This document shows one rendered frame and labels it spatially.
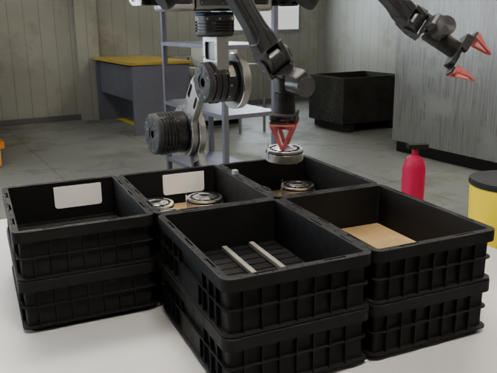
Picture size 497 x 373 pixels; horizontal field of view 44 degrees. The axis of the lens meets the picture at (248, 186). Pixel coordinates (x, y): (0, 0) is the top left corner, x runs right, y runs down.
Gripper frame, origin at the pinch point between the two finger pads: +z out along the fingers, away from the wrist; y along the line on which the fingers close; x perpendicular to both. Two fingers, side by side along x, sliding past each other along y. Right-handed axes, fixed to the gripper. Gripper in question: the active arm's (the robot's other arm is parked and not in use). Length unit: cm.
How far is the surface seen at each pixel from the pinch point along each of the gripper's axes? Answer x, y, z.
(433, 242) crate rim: -38, -48, 6
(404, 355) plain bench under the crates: -34, -53, 28
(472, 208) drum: -68, 133, 61
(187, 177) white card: 28.3, -1.0, 10.8
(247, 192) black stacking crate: 7.0, -14.8, 9.6
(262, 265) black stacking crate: -3.4, -43.4, 16.1
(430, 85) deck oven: -58, 454, 50
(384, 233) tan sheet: -28.6, -17.3, 16.9
